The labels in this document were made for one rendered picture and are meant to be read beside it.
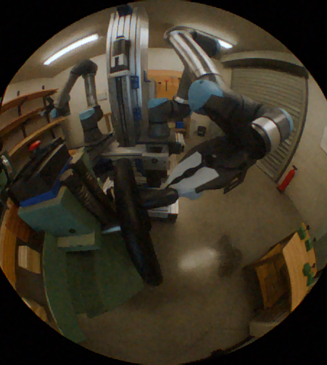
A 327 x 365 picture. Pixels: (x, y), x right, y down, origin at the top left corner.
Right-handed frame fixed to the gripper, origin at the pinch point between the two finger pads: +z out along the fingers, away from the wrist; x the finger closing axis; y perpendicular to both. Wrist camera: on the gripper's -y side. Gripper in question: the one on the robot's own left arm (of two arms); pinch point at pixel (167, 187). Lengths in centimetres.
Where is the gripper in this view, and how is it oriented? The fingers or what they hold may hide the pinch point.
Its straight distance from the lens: 17.2
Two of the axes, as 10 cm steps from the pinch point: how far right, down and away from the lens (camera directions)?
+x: -3.1, -7.2, 6.2
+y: 4.4, 4.7, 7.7
